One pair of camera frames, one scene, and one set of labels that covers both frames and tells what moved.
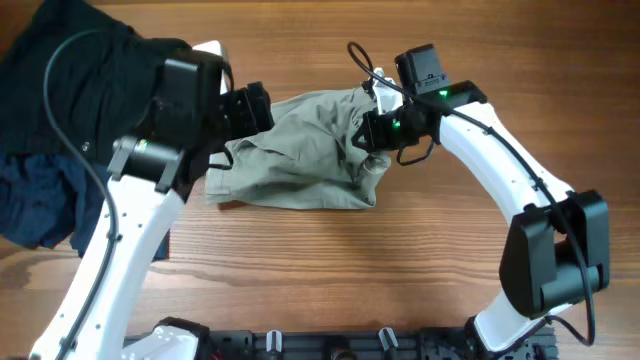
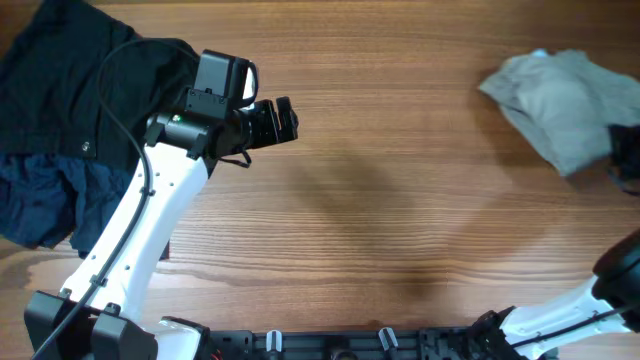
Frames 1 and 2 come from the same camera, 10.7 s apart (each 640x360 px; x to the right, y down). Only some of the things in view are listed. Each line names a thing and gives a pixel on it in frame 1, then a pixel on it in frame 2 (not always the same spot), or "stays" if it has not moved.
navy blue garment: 53,201 stays
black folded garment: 101,84 stays
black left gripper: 251,107 to 269,134
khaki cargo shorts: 307,159 to 565,104
